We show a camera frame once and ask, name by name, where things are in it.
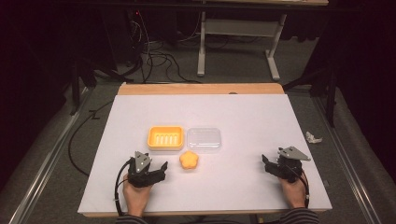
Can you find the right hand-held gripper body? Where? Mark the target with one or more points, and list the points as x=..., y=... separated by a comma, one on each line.
x=290, y=165

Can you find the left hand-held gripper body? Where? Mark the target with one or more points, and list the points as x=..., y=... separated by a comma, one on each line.
x=139, y=165

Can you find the person's right hand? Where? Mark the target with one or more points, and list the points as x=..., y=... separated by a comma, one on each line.
x=292, y=194

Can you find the person's left hand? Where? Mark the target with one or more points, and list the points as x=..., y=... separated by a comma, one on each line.
x=136, y=199

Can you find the orange flower-shaped soap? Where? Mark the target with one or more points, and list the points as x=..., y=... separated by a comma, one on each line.
x=189, y=160

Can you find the yellow soap box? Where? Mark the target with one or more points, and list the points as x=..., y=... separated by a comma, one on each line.
x=165, y=137

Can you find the crumpled white paper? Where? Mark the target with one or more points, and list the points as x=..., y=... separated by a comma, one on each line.
x=312, y=137

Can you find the white table cover board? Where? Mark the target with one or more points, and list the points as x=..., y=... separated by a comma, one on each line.
x=236, y=130

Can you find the clear plastic lid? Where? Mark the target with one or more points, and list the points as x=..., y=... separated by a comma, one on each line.
x=204, y=139

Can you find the black metal stand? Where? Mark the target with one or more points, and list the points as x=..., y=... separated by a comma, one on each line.
x=330, y=93
x=76, y=84

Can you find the metal floor rail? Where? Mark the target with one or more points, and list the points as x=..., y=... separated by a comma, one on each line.
x=345, y=165
x=46, y=158

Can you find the white metal desk frame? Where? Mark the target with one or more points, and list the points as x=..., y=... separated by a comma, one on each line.
x=239, y=27

